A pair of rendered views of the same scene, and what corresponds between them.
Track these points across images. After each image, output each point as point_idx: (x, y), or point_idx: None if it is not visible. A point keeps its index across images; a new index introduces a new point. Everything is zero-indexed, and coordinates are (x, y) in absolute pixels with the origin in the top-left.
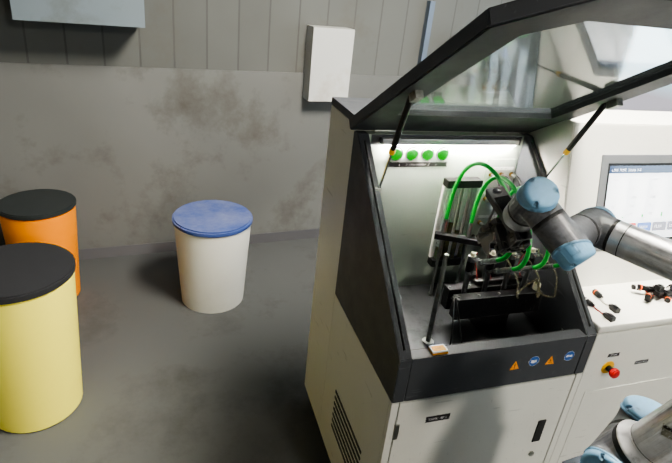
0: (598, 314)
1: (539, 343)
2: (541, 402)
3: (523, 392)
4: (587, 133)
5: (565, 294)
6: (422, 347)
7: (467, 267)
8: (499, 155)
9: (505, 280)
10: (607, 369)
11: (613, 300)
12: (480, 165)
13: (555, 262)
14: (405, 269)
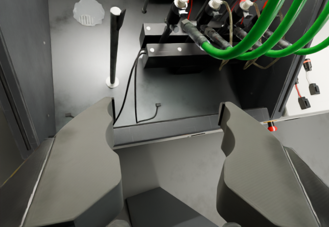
0: (295, 95)
1: (217, 128)
2: (204, 132)
3: (190, 134)
4: None
5: (276, 70)
6: (103, 89)
7: (169, 17)
8: None
9: (219, 34)
10: (268, 124)
11: (317, 74)
12: None
13: (291, 29)
14: None
